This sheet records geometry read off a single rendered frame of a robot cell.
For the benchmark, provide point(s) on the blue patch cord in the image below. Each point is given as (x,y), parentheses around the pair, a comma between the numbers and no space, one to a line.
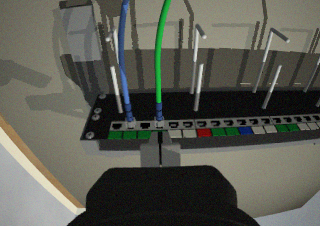
(121,31)

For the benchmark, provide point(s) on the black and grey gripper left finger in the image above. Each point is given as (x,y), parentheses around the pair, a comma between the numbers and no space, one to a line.
(150,154)

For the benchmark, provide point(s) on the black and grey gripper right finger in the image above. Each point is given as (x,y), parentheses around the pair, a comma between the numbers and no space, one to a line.
(170,152)

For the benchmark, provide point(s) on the green patch cord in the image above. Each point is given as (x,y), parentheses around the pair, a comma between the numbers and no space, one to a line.
(158,43)

